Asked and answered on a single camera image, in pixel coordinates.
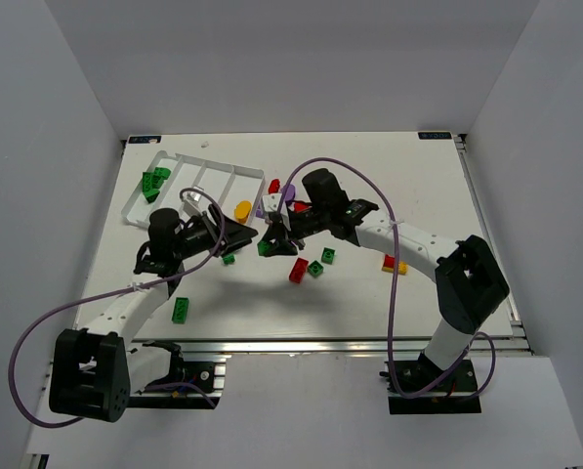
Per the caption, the small green number lego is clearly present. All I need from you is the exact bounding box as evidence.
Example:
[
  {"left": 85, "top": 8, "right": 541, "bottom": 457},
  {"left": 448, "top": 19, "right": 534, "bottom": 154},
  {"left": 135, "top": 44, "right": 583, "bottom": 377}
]
[{"left": 222, "top": 254, "right": 236, "bottom": 266}]

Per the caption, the yellow oval lego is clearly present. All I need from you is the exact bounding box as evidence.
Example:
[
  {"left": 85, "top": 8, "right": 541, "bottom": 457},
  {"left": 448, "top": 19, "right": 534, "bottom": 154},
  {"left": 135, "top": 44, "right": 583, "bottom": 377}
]
[{"left": 234, "top": 200, "right": 252, "bottom": 223}]

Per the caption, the green rectangular lego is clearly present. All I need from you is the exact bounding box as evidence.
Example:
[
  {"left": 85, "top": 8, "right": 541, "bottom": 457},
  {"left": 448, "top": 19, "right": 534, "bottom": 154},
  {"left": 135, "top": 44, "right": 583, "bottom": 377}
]
[{"left": 143, "top": 189, "right": 160, "bottom": 203}]

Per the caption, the green small cube lego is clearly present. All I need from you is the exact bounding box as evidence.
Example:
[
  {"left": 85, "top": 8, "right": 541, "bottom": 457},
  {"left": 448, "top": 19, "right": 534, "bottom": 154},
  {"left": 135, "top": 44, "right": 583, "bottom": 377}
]
[{"left": 152, "top": 176, "right": 164, "bottom": 189}]

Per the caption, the green lego pair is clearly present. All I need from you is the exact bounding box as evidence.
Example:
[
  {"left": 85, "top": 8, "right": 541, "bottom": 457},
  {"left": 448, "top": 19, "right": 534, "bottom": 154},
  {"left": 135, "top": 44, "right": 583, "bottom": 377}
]
[{"left": 142, "top": 172, "right": 154, "bottom": 192}]

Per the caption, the green square lego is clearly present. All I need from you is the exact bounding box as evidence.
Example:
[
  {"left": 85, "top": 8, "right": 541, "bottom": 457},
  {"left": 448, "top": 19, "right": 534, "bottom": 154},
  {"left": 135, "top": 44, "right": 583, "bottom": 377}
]
[{"left": 154, "top": 167, "right": 171, "bottom": 180}]

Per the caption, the green long lego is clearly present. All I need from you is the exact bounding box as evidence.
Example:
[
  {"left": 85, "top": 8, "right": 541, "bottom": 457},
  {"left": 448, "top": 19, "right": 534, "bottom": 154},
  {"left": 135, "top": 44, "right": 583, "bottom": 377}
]
[{"left": 171, "top": 297, "right": 189, "bottom": 324}]

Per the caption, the red yellow lego stack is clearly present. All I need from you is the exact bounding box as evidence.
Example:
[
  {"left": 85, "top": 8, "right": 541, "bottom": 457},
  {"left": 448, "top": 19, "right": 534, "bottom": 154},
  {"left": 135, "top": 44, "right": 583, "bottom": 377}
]
[{"left": 381, "top": 254, "right": 408, "bottom": 276}]

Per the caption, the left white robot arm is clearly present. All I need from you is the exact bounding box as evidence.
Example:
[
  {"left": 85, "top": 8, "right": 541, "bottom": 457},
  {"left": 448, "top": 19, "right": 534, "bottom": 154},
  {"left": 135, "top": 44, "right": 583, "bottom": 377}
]
[{"left": 49, "top": 206, "right": 258, "bottom": 422}]

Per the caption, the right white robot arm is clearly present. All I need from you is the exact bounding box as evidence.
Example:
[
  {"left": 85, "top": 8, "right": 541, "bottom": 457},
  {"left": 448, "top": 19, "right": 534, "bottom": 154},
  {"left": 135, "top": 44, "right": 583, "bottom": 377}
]
[{"left": 261, "top": 168, "right": 510, "bottom": 397}]

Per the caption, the red oval lego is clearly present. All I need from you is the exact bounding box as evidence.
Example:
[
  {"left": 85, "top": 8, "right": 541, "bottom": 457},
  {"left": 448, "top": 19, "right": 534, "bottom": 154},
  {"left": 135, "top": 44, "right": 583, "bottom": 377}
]
[{"left": 294, "top": 201, "right": 311, "bottom": 213}]

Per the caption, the red rectangular lego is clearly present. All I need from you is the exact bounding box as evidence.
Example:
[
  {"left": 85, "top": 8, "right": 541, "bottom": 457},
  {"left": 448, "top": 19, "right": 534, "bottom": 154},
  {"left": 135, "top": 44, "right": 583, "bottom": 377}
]
[{"left": 288, "top": 257, "right": 309, "bottom": 284}]

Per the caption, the purple oval lego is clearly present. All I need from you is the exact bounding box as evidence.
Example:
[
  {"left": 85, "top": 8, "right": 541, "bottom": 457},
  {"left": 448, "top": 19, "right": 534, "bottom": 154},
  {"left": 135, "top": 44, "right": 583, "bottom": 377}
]
[{"left": 280, "top": 184, "right": 296, "bottom": 204}]

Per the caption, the red rounded lego upper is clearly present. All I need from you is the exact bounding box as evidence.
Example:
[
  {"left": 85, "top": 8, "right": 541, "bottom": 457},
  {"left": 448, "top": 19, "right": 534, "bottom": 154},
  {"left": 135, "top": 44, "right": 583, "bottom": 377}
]
[{"left": 268, "top": 179, "right": 281, "bottom": 194}]

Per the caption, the white divided sorting tray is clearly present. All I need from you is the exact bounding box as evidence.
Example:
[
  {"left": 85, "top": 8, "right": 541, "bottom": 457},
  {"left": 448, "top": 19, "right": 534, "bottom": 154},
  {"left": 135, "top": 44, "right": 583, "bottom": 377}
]
[{"left": 121, "top": 150, "right": 265, "bottom": 229}]

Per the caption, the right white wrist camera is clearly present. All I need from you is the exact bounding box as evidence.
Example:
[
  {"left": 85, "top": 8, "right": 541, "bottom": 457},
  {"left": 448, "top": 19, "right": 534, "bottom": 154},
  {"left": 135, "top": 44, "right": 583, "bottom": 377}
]
[{"left": 261, "top": 192, "right": 287, "bottom": 215}]

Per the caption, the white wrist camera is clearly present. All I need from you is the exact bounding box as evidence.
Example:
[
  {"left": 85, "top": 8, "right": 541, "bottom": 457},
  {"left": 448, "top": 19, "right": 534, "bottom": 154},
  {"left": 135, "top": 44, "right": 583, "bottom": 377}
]
[
  {"left": 179, "top": 187, "right": 206, "bottom": 217},
  {"left": 261, "top": 192, "right": 287, "bottom": 215}
]

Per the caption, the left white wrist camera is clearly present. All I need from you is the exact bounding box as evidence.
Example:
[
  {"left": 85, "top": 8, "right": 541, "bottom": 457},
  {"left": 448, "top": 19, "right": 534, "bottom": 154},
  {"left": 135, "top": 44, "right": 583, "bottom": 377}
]
[{"left": 179, "top": 187, "right": 206, "bottom": 217}]

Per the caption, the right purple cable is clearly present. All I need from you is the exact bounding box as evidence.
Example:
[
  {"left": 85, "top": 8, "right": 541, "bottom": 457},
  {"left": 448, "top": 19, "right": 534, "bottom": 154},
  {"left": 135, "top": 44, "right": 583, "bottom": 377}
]
[{"left": 281, "top": 156, "right": 496, "bottom": 398}]

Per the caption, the purple cable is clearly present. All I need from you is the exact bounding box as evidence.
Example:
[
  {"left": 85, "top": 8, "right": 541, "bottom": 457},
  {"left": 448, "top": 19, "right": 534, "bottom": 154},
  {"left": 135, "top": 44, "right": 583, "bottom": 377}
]
[
  {"left": 281, "top": 156, "right": 496, "bottom": 398},
  {"left": 8, "top": 187, "right": 227, "bottom": 428}
]

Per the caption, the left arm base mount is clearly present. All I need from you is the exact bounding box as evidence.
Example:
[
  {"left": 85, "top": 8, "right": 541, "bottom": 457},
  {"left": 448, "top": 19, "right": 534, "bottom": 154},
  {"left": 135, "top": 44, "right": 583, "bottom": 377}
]
[{"left": 126, "top": 341, "right": 226, "bottom": 410}]

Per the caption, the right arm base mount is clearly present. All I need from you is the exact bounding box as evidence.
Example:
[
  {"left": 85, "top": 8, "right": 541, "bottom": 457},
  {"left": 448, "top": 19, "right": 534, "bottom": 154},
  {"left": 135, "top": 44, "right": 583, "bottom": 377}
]
[{"left": 378, "top": 359, "right": 482, "bottom": 415}]

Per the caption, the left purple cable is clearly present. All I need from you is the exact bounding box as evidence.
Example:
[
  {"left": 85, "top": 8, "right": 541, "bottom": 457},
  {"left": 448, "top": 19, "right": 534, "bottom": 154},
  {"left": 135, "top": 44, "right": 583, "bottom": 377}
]
[{"left": 8, "top": 187, "right": 227, "bottom": 428}]

